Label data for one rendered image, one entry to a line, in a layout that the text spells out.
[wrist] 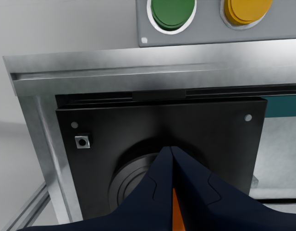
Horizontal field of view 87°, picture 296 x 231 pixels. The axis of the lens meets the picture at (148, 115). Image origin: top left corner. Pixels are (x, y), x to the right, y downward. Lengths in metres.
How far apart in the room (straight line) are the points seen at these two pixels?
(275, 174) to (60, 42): 0.42
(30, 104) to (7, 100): 0.16
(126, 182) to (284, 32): 0.23
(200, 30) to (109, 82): 0.11
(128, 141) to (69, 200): 0.14
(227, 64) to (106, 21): 0.19
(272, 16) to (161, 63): 0.12
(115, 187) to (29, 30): 0.28
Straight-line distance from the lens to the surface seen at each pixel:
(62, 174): 0.26
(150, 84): 0.18
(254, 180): 0.27
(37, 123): 0.24
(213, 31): 0.19
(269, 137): 0.31
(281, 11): 0.22
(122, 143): 0.20
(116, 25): 0.29
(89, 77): 0.19
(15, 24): 0.36
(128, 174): 0.20
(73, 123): 0.20
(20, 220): 0.31
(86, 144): 0.20
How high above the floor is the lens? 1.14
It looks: 71 degrees down
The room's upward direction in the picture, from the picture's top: 177 degrees counter-clockwise
